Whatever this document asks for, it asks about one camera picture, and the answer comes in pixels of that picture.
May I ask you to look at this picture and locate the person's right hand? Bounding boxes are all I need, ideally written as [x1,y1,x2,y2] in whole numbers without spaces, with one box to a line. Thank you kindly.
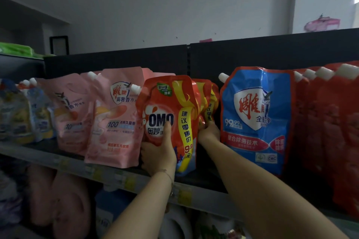
[197,121,221,147]

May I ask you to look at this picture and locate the person's left hand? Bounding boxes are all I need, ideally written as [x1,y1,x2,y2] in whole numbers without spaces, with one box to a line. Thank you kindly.
[140,120,177,176]

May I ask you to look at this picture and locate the blue Diao detergent pouch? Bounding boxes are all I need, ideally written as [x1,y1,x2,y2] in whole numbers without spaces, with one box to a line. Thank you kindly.
[218,66,295,177]

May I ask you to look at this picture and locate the dark metal shelf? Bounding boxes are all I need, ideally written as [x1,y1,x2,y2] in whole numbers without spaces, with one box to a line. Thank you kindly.
[0,28,359,239]

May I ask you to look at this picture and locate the person's right forearm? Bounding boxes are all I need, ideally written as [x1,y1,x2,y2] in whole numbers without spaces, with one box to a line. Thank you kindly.
[203,138,348,239]

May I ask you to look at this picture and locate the person's left forearm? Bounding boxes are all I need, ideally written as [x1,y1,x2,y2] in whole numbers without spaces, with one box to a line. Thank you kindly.
[104,171,174,239]

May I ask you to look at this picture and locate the white detergent jug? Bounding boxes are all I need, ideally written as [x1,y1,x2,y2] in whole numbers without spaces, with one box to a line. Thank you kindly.
[196,213,245,239]
[160,205,194,239]

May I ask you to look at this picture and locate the blue detergent jug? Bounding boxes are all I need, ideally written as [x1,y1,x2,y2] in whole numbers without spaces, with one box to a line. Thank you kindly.
[95,188,130,237]

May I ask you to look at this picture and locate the white refill pouch red lettering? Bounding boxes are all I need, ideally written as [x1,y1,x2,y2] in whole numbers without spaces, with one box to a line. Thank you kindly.
[0,171,24,227]

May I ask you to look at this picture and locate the pink bagged item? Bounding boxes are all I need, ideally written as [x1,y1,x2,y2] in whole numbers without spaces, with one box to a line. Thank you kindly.
[304,15,341,32]

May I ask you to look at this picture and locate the flat green pack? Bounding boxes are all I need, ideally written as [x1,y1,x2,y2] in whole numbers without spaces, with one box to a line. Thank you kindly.
[0,42,43,59]

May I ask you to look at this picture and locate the thin chain bracelet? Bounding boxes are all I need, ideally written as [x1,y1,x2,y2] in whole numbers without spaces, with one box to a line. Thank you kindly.
[157,168,174,197]

